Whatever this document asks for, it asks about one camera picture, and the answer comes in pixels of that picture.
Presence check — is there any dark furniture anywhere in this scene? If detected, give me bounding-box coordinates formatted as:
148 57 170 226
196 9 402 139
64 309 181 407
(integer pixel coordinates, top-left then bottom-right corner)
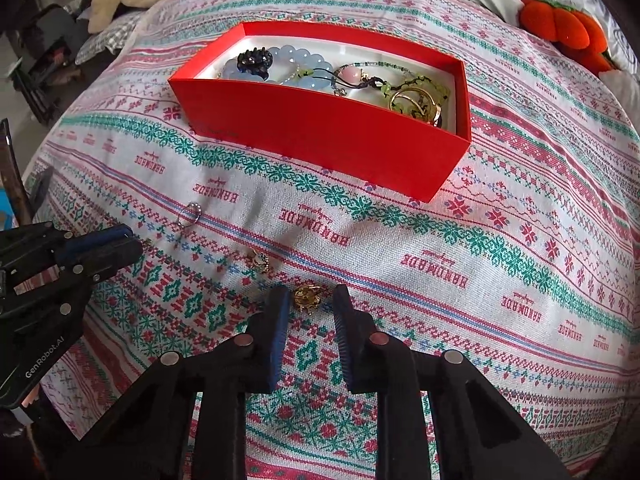
10 5 93 128

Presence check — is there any red cardboard box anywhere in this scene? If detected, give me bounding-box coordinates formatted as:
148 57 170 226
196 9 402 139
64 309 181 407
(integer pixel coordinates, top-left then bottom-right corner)
167 21 472 204

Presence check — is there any patterned knit tablecloth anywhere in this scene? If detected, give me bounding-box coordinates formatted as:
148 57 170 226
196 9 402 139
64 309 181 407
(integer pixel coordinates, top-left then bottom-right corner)
20 0 640 480

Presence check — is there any grey checkered cloth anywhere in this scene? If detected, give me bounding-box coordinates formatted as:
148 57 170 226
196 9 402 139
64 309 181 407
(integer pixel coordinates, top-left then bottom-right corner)
75 10 146 66

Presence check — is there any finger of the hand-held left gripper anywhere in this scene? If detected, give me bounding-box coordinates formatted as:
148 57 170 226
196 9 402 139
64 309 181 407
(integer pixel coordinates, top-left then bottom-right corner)
10 237 143 331
0 225 135 273

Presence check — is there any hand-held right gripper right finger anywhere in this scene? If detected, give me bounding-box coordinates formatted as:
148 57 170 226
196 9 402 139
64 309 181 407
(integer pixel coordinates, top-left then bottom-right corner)
334 284 571 480

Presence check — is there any black cord green bead bracelet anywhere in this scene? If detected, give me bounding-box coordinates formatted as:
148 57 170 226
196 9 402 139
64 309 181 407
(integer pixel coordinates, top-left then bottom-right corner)
285 65 351 98

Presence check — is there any smartphone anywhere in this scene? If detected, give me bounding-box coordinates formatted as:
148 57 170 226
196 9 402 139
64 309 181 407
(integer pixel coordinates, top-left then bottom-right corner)
0 119 33 226

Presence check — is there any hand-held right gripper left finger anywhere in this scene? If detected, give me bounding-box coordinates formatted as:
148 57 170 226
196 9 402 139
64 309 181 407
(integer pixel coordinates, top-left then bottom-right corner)
55 285 292 480

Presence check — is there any black flower ring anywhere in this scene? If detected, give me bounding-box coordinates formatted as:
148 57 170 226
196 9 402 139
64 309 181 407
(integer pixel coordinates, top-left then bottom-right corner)
236 47 273 78

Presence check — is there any thin bracelet with pink bead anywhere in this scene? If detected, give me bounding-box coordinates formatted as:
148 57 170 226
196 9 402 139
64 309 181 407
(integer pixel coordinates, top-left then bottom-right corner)
330 59 451 98

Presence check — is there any small silver ring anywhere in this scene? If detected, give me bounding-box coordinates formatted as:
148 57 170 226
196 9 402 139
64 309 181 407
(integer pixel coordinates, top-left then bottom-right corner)
177 202 203 231

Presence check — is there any gold ring with blue stone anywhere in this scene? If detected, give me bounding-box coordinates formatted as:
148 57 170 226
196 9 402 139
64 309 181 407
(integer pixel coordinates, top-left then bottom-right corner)
247 249 273 275

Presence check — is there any large gold ring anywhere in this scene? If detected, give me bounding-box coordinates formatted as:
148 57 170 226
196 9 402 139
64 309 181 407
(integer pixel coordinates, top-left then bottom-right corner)
391 87 443 123

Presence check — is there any orange plush toy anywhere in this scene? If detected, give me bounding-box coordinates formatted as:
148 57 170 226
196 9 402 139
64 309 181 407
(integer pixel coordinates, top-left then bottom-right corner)
517 0 618 73

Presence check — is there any gold flower ring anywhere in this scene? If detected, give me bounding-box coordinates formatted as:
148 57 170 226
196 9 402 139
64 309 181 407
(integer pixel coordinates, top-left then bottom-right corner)
291 284 326 315

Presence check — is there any blue bead bracelet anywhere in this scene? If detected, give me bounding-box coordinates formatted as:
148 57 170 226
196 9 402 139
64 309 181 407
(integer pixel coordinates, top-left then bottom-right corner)
220 45 337 92

